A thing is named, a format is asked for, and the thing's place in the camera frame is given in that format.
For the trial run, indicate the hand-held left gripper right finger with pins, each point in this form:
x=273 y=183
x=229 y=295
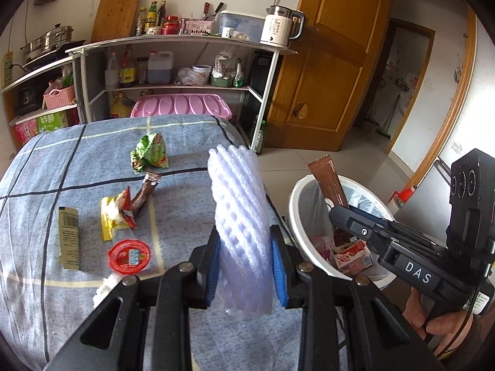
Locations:
x=279 y=274

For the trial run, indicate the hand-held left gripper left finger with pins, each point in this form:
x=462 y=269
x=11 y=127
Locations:
x=214 y=274

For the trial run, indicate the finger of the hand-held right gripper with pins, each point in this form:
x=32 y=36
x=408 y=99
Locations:
x=410 y=234
x=363 y=232

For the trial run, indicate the red strawberry milk carton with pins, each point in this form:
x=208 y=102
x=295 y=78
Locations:
x=354 y=257

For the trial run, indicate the white round trash bin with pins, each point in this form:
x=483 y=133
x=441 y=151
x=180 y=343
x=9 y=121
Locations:
x=301 y=216

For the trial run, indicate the large white foam net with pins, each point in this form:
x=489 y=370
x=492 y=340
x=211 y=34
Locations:
x=239 y=216

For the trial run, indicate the red round lid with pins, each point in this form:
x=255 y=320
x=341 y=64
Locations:
x=129 y=256

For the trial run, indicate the white tissue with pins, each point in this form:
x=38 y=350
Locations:
x=108 y=288

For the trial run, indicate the brown snack wrapper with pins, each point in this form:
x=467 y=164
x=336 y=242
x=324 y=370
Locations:
x=145 y=191

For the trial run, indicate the yellow red wrapper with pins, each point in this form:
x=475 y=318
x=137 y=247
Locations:
x=112 y=216

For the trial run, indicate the green snack wrapper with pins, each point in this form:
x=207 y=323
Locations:
x=151 y=152

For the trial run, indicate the olive gold packet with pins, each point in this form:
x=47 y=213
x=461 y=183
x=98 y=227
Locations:
x=69 y=239

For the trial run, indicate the person's right forearm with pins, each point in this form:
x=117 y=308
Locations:
x=481 y=336

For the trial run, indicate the person's right hand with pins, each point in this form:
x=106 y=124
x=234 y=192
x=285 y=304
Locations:
x=444 y=322

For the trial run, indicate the clear bin liner bag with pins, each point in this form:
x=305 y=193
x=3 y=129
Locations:
x=363 y=201

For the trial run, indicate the grey refrigerator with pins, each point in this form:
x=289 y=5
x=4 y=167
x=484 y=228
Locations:
x=425 y=197

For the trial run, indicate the mop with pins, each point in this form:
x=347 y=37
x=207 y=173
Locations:
x=388 y=119

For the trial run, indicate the pink plastic storage box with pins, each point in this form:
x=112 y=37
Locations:
x=181 y=106

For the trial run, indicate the wooden door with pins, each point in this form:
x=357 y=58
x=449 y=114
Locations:
x=328 y=46

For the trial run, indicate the yellow cooking oil bottle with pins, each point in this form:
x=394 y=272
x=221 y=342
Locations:
x=122 y=106

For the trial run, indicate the green small basket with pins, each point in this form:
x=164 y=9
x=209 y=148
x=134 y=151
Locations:
x=221 y=82

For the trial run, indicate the tied plastic bag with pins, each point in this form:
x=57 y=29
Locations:
x=183 y=77

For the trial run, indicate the white plastic tub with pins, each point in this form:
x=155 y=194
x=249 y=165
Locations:
x=202 y=74

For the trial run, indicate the white food bags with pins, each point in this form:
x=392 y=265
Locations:
x=228 y=65

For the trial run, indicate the dark liquid jerry can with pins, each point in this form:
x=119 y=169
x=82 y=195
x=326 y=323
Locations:
x=160 y=69

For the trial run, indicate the glass jar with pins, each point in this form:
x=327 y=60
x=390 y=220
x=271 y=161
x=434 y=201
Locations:
x=142 y=72

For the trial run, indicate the soy sauce bottle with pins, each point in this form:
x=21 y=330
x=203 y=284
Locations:
x=127 y=71

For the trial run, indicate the green cardboard box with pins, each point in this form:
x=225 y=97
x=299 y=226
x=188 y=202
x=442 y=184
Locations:
x=52 y=121

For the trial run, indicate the white electric kettle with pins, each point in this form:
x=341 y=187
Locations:
x=276 y=27

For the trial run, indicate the white plastic bottle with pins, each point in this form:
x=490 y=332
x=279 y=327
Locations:
x=111 y=73

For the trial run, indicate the pink woven basket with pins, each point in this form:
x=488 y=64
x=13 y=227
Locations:
x=60 y=98

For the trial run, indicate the pink cardboard box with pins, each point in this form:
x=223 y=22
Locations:
x=27 y=133

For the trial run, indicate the white metal shelf rack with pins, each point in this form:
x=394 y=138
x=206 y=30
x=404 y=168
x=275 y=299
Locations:
x=174 y=40

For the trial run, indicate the clear storage box blue lid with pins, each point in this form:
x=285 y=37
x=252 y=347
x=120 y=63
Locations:
x=241 y=25

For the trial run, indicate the pink knife holder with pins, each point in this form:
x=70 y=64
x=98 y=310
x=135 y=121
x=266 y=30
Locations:
x=199 y=27

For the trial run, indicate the steel cup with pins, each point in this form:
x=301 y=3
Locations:
x=182 y=27

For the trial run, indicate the tin can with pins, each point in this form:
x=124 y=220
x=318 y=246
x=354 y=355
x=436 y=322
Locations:
x=153 y=31

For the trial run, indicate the red jar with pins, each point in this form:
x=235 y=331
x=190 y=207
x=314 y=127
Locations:
x=170 y=26

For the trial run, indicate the black kitchen appliance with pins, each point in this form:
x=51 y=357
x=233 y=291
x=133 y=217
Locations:
x=28 y=98

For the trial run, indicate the dark glass bottle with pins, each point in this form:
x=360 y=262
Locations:
x=161 y=13

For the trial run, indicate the low white shelf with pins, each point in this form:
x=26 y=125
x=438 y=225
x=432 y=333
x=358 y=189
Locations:
x=34 y=73

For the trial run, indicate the black induction cooker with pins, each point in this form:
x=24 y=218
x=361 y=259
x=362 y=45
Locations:
x=50 y=56

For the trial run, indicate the wooden cutting board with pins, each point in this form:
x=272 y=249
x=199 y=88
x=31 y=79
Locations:
x=116 y=13

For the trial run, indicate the steel steamer pot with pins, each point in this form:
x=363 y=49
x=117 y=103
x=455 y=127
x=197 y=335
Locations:
x=48 y=38

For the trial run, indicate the wall power strip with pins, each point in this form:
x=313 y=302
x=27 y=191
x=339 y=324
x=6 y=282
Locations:
x=7 y=69

